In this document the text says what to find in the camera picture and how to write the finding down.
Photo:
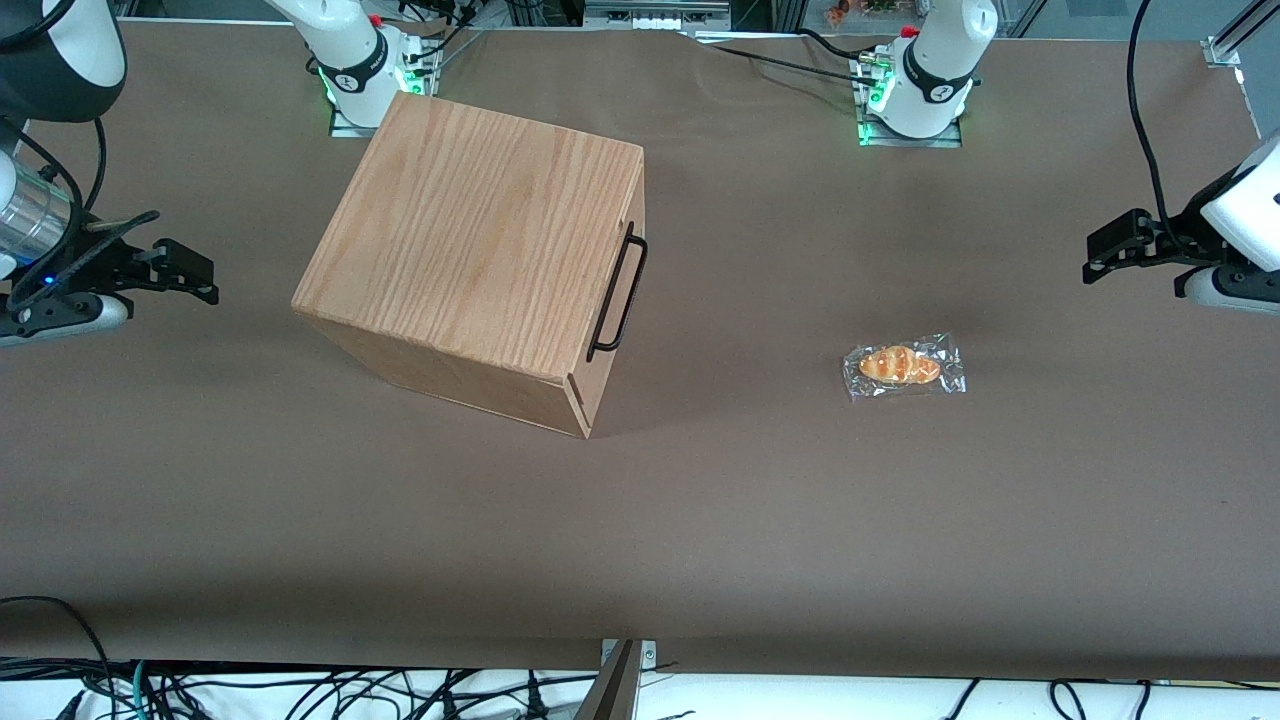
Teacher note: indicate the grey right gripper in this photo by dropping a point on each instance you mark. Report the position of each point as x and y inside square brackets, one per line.
[88, 262]

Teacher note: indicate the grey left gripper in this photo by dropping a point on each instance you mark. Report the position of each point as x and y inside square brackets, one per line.
[1172, 242]

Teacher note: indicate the light wooden drawer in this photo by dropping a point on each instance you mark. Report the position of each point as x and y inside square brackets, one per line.
[638, 195]

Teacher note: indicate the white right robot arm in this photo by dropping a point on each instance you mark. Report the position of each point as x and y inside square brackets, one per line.
[345, 60]

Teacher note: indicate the light wooden drawer cabinet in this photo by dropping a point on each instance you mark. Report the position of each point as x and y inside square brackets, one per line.
[460, 230]

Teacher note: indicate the bread roll in clear wrapper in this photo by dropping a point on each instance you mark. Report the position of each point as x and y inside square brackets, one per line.
[900, 366]

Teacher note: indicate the colourful background items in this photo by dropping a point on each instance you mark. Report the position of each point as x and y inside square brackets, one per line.
[840, 12]

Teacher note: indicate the brown table cover sheet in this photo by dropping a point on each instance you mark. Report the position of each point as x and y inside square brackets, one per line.
[700, 520]

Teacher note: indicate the grey metal background device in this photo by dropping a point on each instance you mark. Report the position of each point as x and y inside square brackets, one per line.
[655, 12]

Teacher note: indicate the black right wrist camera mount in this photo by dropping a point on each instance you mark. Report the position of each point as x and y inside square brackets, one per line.
[70, 270]

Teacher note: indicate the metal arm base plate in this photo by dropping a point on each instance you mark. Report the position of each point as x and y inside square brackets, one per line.
[425, 85]
[945, 142]

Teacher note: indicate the aluminium frame profile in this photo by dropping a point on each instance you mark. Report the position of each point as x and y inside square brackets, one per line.
[1235, 35]

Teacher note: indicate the metal edge clamp bracket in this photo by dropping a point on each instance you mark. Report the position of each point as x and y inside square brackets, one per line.
[648, 655]

